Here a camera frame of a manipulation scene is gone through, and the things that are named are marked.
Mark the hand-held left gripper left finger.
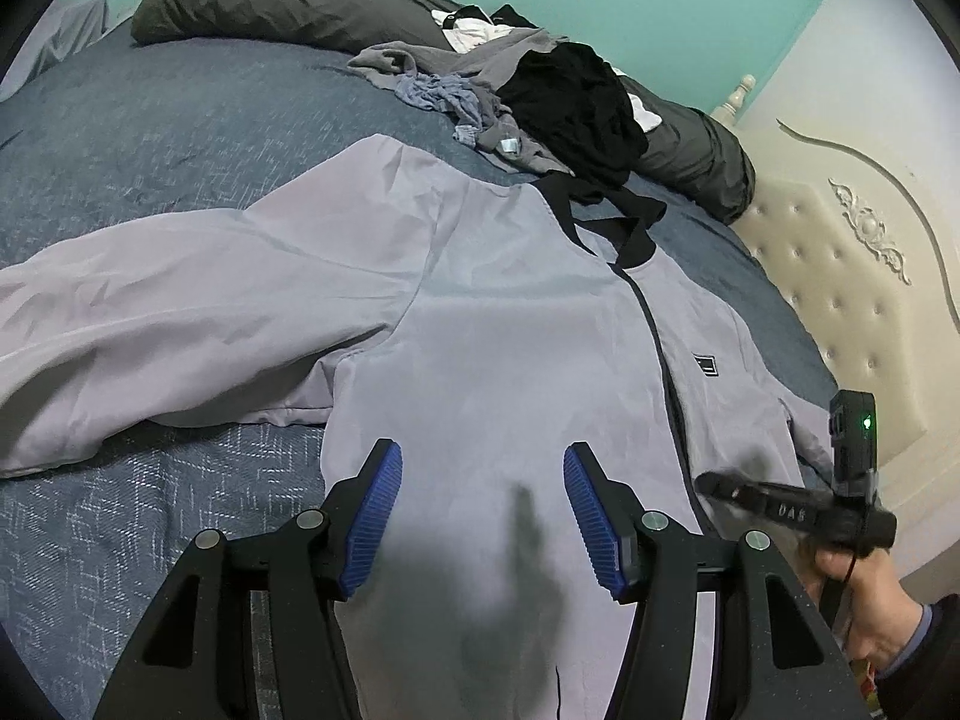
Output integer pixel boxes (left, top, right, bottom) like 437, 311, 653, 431
94, 437, 404, 720

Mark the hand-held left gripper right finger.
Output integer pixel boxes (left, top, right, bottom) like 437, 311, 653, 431
562, 441, 875, 720

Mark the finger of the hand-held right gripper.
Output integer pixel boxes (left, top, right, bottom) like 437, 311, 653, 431
694, 471, 830, 533

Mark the lilac grey zip jacket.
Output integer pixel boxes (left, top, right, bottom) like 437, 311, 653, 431
0, 133, 841, 720

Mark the person's right forearm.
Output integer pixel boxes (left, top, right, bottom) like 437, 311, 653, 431
874, 592, 960, 691

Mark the person's right hand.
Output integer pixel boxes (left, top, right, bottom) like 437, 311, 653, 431
799, 540, 927, 676

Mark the cream tufted headboard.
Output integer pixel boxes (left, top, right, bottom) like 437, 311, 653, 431
709, 73, 960, 601

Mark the black garment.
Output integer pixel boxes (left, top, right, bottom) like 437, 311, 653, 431
493, 4, 652, 205

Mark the blue striped cloth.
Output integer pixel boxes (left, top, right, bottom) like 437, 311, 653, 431
394, 72, 501, 149

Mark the blue patterned bed sheet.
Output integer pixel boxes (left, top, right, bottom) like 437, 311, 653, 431
0, 34, 841, 720

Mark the grey garment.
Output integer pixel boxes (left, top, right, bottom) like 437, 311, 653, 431
349, 26, 572, 179

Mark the dark grey rolled duvet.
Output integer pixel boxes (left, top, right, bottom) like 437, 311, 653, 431
131, 0, 757, 226

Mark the light grey blanket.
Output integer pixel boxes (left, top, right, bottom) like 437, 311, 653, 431
0, 0, 111, 104

